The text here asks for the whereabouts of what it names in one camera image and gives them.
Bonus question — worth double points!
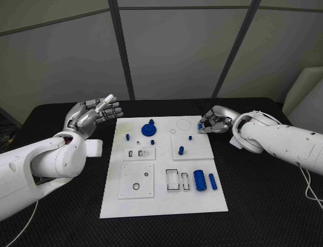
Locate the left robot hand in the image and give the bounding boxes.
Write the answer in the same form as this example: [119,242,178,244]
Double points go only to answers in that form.
[61,94,123,140]

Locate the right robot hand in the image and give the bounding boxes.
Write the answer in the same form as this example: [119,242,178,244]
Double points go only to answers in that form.
[197,105,240,134]

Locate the white task board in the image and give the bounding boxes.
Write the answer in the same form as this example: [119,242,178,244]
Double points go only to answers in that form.
[99,115,229,219]

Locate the blue gear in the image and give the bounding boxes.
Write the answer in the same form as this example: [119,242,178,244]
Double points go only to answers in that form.
[141,119,158,137]

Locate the thin long blue cylinder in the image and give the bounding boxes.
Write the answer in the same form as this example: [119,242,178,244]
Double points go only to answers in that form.
[207,173,219,191]

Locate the large blue cylinder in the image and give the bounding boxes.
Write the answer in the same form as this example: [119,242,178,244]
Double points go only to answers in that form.
[193,169,207,192]

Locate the white panel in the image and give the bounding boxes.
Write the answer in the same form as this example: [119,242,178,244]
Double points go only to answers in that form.
[282,61,323,139]

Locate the white cable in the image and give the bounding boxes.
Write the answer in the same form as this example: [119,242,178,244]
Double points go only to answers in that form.
[300,167,323,218]
[0,200,38,247]

